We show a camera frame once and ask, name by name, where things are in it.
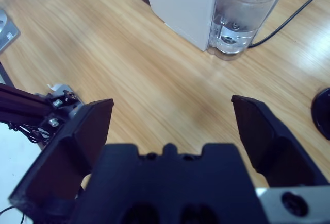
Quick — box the black capsule stand with rods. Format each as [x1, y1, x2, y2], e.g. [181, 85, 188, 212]
[310, 87, 330, 141]

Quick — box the black machine power cable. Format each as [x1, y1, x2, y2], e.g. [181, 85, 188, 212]
[249, 0, 330, 48]

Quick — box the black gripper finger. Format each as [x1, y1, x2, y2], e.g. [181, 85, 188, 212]
[9, 98, 114, 217]
[231, 94, 329, 187]

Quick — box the dark camera mount post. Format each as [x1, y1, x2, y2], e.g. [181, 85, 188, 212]
[0, 82, 56, 127]

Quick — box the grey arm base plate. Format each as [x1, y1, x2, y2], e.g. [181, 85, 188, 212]
[0, 9, 21, 54]

